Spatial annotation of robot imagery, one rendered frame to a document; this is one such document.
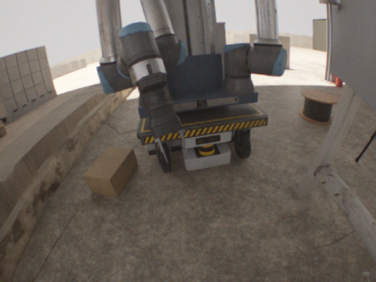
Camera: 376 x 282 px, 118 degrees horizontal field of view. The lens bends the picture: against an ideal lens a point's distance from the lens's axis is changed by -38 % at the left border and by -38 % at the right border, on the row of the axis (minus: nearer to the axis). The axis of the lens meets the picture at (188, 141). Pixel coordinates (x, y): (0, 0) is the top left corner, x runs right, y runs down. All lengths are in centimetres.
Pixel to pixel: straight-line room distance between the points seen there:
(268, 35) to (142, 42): 62
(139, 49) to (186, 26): 72
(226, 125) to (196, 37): 56
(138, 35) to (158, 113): 20
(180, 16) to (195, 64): 31
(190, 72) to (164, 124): 66
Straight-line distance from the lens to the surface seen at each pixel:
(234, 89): 99
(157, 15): 68
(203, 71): 108
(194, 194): 96
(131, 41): 47
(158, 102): 43
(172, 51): 62
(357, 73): 30
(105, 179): 99
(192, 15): 116
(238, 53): 97
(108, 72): 85
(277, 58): 89
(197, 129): 86
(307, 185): 92
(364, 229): 72
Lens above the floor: 70
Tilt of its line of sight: 30 degrees down
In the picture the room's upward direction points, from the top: 7 degrees counter-clockwise
